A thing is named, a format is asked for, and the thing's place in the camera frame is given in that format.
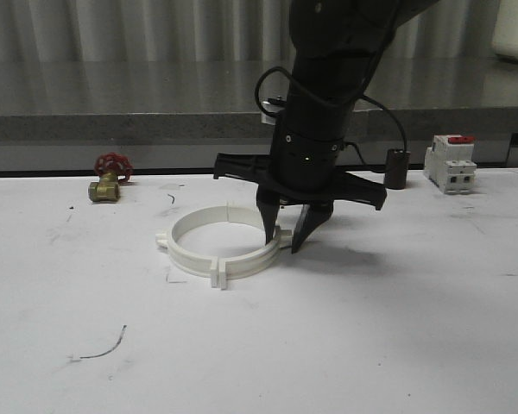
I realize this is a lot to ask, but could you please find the brass valve with red handle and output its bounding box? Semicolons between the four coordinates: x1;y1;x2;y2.
88;153;133;202

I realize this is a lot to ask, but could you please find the dark brown cylindrical coupling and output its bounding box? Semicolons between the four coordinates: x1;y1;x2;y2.
383;148;410;190

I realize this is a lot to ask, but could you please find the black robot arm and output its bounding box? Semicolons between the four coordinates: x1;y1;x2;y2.
213;1;432;252

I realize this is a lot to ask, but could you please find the white circuit breaker red switch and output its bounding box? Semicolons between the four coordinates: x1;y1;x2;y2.
423;135;477;194

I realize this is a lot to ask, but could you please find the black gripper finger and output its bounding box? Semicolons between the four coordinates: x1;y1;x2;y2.
256;189;280;244
291;203;332;254

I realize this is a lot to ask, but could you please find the white container on counter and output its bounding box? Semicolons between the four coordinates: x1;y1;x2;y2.
491;0;518;61

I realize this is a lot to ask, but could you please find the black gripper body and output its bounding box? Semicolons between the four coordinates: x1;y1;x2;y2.
213;121;387;210

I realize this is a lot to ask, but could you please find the white half pipe clamp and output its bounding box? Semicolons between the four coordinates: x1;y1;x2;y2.
216;205;293;290
155;206;228;289

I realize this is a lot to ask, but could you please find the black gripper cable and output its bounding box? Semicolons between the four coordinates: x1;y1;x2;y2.
254;25;411;172

